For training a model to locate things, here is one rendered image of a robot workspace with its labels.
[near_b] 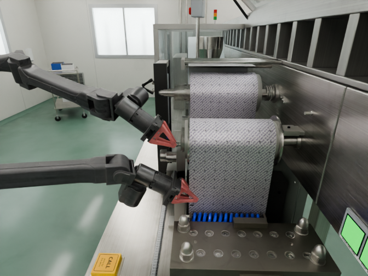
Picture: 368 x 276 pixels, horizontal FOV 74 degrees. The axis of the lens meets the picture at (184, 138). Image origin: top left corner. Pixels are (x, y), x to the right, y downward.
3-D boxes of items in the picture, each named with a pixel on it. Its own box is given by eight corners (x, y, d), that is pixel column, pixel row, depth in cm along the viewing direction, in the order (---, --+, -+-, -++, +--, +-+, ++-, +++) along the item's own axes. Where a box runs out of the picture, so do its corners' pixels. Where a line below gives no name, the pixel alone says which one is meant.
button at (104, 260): (99, 258, 75) (98, 252, 75) (122, 258, 75) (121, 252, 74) (91, 279, 69) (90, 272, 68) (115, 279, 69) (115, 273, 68)
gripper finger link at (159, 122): (167, 159, 71) (141, 140, 70) (170, 149, 78) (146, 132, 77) (182, 142, 70) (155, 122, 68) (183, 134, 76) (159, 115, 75)
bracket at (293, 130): (277, 130, 73) (278, 123, 73) (296, 130, 73) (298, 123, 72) (282, 136, 69) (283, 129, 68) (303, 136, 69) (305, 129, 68)
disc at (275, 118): (263, 154, 81) (267, 110, 77) (264, 154, 81) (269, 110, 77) (277, 174, 67) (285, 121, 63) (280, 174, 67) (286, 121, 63)
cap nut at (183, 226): (177, 223, 71) (177, 211, 69) (190, 224, 71) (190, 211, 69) (177, 233, 68) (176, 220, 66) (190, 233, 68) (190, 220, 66)
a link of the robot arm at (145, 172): (135, 166, 67) (138, 158, 72) (125, 186, 69) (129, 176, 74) (157, 177, 68) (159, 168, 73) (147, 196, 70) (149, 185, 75)
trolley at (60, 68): (58, 110, 541) (47, 62, 501) (85, 107, 561) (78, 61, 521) (55, 122, 463) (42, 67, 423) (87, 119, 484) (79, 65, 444)
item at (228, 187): (188, 212, 76) (189, 160, 69) (264, 214, 75) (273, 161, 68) (188, 213, 76) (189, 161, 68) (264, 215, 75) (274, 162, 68)
